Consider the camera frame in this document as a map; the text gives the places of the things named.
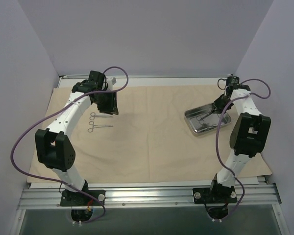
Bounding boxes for stainless steel instrument tray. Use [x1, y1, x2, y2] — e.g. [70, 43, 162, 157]
[184, 103, 221, 137]

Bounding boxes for steel surgical scissors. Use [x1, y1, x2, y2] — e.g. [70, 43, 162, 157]
[89, 112, 112, 120]

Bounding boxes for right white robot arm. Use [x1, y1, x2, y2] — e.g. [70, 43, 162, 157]
[208, 74, 271, 202]

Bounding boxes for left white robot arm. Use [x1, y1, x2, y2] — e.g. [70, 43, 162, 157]
[35, 71, 119, 205]

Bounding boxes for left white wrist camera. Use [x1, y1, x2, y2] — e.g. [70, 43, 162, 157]
[107, 77, 117, 87]

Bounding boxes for aluminium right side rail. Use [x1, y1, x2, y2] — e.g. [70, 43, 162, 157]
[226, 74, 236, 86]

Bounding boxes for aluminium rail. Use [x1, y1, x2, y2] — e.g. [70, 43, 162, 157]
[18, 177, 281, 210]
[226, 74, 236, 86]

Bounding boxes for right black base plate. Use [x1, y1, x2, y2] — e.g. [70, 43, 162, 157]
[193, 187, 238, 204]

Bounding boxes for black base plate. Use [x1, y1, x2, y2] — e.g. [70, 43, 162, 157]
[60, 189, 106, 207]
[193, 187, 238, 204]

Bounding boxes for aluminium front rail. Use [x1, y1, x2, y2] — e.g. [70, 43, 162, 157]
[18, 177, 281, 210]

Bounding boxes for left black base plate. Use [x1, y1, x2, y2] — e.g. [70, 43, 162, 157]
[60, 189, 106, 207]

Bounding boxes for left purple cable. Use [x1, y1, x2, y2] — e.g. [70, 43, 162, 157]
[11, 66, 129, 225]

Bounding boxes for purple cable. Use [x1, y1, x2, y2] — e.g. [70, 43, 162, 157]
[11, 66, 129, 225]
[214, 78, 271, 218]

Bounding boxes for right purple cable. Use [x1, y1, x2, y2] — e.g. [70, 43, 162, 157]
[214, 78, 271, 218]

